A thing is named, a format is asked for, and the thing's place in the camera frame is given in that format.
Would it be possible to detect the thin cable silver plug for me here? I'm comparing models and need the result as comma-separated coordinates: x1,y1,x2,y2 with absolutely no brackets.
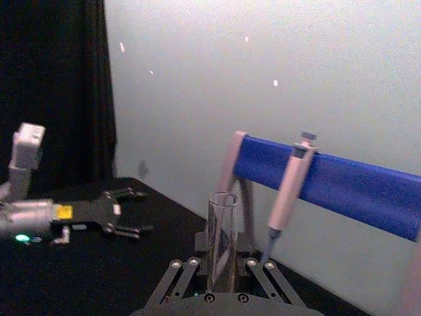
49,226,72,246

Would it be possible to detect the clear glass tube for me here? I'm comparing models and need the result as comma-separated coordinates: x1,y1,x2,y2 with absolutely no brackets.
207,192,239,294

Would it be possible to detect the black curtain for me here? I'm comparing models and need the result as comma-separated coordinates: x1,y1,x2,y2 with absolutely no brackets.
0,0,118,211

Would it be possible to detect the blue pipette stand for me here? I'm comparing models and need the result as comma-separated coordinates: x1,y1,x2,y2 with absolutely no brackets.
216,130,421,316

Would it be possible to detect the black table cloth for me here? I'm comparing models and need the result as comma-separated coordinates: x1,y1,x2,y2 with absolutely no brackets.
0,176,364,316

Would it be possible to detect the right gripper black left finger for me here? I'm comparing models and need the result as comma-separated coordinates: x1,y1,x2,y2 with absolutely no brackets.
147,231,212,306

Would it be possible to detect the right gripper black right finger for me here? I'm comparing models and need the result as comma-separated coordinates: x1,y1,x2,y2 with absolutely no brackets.
234,232,303,306

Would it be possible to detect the grey pipette blue tip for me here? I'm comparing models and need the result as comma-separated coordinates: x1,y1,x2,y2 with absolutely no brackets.
260,131,318,263

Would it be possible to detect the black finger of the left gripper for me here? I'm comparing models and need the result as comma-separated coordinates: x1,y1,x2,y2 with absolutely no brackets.
105,186,148,207
107,222,156,240

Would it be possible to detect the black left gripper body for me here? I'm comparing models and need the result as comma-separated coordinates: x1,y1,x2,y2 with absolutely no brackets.
53,192,122,235

